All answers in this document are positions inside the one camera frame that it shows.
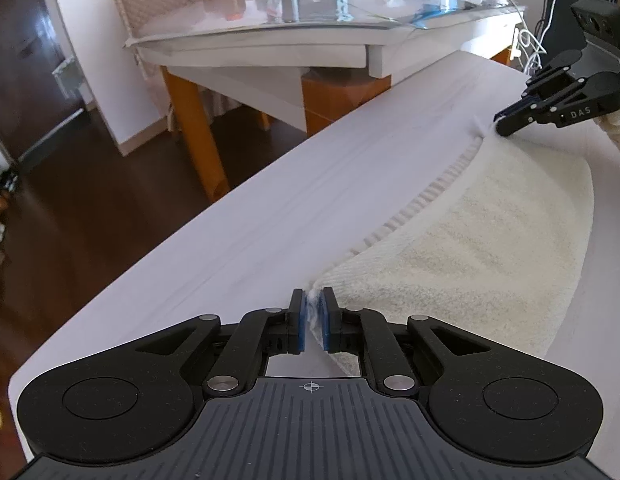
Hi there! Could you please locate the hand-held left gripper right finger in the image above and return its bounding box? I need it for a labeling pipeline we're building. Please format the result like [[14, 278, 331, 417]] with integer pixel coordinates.
[[320, 287, 492, 399]]

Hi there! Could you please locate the grey wall box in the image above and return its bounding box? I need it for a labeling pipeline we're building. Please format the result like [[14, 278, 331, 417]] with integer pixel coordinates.
[[52, 56, 84, 99]]

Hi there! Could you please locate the person's right hand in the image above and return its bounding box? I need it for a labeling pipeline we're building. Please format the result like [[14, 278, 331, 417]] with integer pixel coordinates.
[[596, 109, 620, 158]]

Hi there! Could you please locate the white cable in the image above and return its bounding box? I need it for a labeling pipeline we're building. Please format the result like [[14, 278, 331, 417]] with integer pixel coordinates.
[[509, 0, 571, 75]]

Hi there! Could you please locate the dark wooden door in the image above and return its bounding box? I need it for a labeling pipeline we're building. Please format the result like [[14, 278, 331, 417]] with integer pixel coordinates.
[[0, 0, 86, 163]]

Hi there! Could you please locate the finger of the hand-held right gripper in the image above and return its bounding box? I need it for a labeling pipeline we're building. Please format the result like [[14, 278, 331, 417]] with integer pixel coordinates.
[[521, 49, 588, 107], [494, 80, 610, 136]]

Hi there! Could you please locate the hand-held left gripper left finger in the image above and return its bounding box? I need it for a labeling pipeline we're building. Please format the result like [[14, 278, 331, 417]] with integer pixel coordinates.
[[138, 289, 309, 399]]

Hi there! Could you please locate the white glass-topped table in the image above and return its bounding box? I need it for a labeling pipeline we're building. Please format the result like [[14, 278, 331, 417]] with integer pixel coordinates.
[[121, 0, 529, 200]]

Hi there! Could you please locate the cream terry towel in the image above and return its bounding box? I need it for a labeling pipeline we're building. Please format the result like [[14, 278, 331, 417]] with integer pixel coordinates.
[[308, 115, 597, 377]]

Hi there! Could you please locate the beige woven chair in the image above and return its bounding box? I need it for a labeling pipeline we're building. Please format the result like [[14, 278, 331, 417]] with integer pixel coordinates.
[[112, 0, 207, 47]]

